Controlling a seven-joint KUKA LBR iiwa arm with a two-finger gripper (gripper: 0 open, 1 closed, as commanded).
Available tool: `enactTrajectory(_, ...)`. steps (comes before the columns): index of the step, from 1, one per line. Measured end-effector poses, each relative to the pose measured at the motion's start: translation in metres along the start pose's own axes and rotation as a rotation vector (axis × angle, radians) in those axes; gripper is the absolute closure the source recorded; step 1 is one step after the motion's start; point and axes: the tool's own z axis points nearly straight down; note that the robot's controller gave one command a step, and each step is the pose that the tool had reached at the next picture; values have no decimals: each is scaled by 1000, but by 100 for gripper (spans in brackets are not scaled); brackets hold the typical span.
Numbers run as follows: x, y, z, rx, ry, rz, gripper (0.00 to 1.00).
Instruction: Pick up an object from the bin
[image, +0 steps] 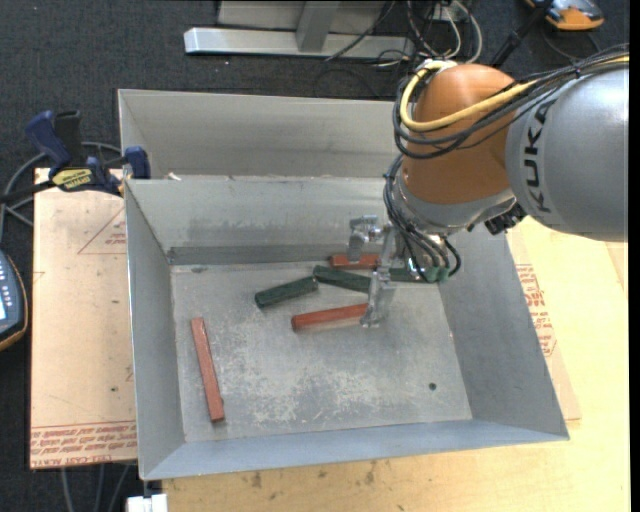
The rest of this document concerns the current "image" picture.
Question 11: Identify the brown cardboard board, red print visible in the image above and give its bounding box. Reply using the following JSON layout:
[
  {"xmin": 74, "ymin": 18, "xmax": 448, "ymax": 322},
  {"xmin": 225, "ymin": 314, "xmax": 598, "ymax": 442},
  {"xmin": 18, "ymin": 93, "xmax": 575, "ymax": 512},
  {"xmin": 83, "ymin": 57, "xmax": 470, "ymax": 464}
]
[{"xmin": 29, "ymin": 167, "xmax": 583, "ymax": 471}]

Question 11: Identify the red-brown flat block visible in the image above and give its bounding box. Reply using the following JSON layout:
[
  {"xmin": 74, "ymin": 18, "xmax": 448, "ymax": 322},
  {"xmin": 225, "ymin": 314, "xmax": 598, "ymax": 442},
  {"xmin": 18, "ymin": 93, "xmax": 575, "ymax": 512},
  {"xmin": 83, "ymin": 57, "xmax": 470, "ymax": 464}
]
[
  {"xmin": 190, "ymin": 316, "xmax": 227, "ymax": 424},
  {"xmin": 290, "ymin": 302, "xmax": 372, "ymax": 333},
  {"xmin": 329, "ymin": 253, "xmax": 381, "ymax": 272}
]

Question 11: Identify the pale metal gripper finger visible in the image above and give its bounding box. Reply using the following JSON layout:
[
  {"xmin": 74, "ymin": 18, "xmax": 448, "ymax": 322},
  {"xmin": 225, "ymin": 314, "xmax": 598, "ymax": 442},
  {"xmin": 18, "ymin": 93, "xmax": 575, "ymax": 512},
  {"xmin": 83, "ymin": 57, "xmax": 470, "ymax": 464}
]
[
  {"xmin": 347, "ymin": 215, "xmax": 384, "ymax": 262},
  {"xmin": 359, "ymin": 271, "xmax": 397, "ymax": 330}
]

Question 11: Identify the dark green flat block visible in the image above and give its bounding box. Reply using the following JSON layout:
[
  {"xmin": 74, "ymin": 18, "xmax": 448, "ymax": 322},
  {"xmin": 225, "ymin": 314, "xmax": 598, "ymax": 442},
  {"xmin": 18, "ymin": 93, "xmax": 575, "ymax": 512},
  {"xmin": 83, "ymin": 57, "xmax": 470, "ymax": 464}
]
[
  {"xmin": 312, "ymin": 264, "xmax": 426, "ymax": 295},
  {"xmin": 254, "ymin": 275, "xmax": 320, "ymax": 310}
]

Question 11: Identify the grey metal bin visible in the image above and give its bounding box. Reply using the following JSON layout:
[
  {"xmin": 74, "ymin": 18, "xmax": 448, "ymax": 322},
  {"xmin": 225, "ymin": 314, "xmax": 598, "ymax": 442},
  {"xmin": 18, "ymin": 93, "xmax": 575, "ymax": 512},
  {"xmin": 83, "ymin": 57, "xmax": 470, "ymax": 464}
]
[{"xmin": 117, "ymin": 88, "xmax": 571, "ymax": 482}]

